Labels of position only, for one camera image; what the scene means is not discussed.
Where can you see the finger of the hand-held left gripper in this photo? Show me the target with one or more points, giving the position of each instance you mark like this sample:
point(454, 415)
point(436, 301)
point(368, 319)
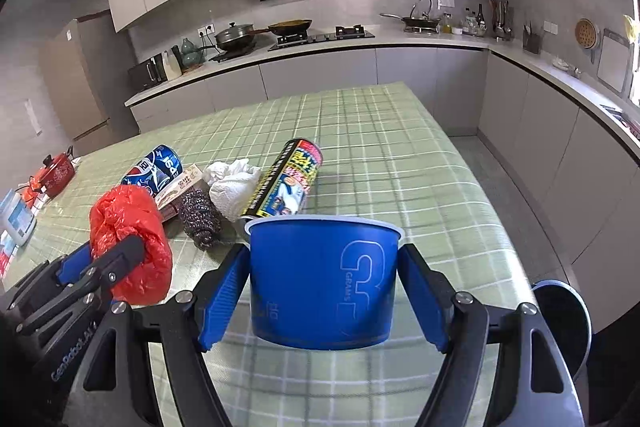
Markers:
point(70, 264)
point(125, 254)

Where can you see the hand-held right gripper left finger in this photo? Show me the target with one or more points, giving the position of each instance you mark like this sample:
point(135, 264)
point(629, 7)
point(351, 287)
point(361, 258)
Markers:
point(225, 297)

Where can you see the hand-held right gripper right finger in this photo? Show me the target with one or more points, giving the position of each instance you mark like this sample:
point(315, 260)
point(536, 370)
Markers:
point(422, 297)

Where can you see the red plastic bag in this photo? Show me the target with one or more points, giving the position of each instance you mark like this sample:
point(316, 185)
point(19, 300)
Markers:
point(125, 217)

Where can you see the blue paper cup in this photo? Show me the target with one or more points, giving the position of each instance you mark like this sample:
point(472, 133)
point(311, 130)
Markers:
point(310, 287)

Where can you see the blue soda can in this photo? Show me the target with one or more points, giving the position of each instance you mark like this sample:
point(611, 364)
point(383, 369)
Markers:
point(155, 169)

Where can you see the tall black yellow can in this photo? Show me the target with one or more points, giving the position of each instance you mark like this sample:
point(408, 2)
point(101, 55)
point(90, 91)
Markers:
point(290, 177)

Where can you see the steel wool scrubber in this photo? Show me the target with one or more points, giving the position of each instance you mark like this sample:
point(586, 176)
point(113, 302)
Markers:
point(202, 219)

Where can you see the white red snack box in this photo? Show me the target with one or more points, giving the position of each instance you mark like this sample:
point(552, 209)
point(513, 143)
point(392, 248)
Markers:
point(185, 187)

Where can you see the crumpled white paper towel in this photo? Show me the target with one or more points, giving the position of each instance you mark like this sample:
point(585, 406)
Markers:
point(232, 189)

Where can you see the green plaid tablecloth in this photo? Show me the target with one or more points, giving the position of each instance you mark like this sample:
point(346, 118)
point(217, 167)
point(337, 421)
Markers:
point(400, 157)

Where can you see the black microwave oven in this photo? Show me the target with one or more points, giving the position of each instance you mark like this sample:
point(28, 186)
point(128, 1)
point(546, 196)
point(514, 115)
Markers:
point(145, 74)

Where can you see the beige refrigerator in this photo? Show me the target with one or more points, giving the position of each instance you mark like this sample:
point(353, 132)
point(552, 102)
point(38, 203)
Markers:
point(80, 77)

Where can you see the white jug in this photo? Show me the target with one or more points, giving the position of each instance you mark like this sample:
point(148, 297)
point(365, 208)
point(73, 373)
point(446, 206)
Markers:
point(172, 66)

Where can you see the green ceramic jar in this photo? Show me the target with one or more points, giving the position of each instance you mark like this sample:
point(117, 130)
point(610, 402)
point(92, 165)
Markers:
point(191, 54)

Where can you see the grey kitchen base cabinets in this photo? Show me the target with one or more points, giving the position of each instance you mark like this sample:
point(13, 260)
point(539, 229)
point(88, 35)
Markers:
point(425, 77)

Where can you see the black induction cooker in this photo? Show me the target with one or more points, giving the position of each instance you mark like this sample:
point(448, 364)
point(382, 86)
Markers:
point(235, 53)

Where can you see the grey pot with lid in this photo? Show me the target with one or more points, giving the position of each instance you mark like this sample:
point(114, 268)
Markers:
point(234, 37)

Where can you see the yellow oil bottle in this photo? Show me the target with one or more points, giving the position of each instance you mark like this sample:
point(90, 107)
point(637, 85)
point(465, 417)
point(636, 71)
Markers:
point(446, 26)

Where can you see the black gas stove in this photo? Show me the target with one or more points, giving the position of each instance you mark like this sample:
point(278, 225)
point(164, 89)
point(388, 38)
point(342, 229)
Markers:
point(320, 39)

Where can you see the steel wok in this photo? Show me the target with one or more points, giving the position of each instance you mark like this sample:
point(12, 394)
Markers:
point(417, 22)

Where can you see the black knife holder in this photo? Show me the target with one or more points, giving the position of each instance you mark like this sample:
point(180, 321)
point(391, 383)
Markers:
point(531, 42)

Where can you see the black frying pan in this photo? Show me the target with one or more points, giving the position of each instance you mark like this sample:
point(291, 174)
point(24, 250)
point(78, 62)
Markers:
point(290, 27)

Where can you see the dark glass bottle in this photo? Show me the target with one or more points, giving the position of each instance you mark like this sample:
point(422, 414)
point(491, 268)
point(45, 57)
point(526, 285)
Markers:
point(480, 19)

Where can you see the curved kitchen faucet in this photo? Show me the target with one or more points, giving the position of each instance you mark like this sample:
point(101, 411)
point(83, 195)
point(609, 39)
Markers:
point(414, 7)

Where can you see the white cutting board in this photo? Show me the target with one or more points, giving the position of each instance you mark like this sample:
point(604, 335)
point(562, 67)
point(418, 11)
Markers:
point(612, 62)

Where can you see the round wooden trivet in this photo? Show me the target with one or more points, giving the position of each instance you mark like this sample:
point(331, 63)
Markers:
point(585, 34)

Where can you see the yellow hanging cloth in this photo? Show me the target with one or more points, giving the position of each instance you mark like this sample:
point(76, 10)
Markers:
point(630, 28)

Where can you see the white wall paper sheet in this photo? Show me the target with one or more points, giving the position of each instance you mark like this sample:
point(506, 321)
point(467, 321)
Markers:
point(33, 117)

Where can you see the white wall socket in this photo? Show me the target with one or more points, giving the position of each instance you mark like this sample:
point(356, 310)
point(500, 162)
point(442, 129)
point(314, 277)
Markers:
point(551, 26)
point(206, 29)

